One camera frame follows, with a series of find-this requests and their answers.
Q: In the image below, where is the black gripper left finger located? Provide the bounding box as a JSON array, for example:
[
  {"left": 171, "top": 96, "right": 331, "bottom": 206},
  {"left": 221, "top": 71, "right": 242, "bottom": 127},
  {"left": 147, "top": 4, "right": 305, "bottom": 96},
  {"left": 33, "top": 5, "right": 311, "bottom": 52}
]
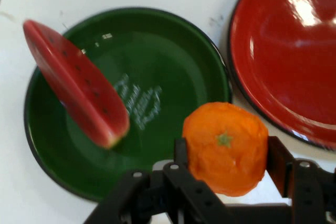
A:
[{"left": 83, "top": 137, "right": 226, "bottom": 224}]

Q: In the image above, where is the red enamel plate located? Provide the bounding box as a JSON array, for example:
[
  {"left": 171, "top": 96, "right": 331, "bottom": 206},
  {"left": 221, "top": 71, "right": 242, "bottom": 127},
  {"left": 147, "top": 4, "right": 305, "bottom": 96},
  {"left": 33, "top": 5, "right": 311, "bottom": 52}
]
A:
[{"left": 227, "top": 0, "right": 336, "bottom": 151}]

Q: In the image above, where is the red watermelon slice toy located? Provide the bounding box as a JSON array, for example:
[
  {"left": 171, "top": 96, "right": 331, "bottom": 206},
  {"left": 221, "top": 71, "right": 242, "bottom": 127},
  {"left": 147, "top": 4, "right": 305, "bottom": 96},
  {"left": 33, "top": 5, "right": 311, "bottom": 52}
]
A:
[{"left": 22, "top": 19, "right": 131, "bottom": 150}]

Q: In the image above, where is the orange tangerine toy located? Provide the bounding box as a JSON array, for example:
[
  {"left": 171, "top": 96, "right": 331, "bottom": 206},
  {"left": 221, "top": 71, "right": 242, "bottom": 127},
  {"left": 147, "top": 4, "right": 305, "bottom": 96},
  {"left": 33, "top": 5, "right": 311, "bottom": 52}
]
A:
[{"left": 182, "top": 101, "right": 269, "bottom": 197}]

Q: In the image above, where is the green enamel plate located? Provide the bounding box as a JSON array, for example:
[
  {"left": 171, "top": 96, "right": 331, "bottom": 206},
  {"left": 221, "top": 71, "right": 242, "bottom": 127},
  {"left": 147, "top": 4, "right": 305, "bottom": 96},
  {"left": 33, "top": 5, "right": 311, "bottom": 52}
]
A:
[{"left": 23, "top": 7, "right": 233, "bottom": 202}]

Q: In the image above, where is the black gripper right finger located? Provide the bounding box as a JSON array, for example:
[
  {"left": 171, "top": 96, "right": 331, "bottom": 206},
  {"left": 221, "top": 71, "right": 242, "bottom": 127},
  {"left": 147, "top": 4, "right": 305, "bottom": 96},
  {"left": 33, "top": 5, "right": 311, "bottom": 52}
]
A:
[{"left": 265, "top": 136, "right": 336, "bottom": 224}]

